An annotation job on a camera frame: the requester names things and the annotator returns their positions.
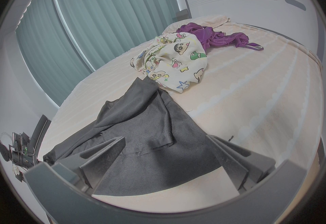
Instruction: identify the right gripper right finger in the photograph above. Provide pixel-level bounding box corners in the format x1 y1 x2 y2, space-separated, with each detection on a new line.
206 135 276 191

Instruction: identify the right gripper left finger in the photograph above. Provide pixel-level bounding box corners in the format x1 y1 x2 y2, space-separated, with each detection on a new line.
54 136 126 189

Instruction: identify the black T-shirt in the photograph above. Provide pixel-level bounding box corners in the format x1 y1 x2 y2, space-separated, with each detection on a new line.
43 77 222 196

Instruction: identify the bed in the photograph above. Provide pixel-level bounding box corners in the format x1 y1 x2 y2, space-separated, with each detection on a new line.
42 0 326 212

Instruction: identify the black chest of drawers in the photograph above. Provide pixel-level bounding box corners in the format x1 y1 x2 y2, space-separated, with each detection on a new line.
29 115 51 162

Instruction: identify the white printed garment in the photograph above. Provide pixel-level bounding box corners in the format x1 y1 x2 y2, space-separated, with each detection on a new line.
130 35 208 94

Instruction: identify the blue-green curtain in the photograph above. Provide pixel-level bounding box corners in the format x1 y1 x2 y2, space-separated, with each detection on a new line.
15 0 92 107
52 0 180 70

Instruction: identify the purple garment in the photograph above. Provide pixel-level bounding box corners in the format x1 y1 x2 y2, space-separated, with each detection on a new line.
176 22 264 51

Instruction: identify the cream pillow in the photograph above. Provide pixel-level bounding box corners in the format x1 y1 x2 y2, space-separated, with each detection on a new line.
163 15 231 33

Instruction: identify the grey bedside table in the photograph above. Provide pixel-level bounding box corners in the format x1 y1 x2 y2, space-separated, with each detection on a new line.
176 9 191 21

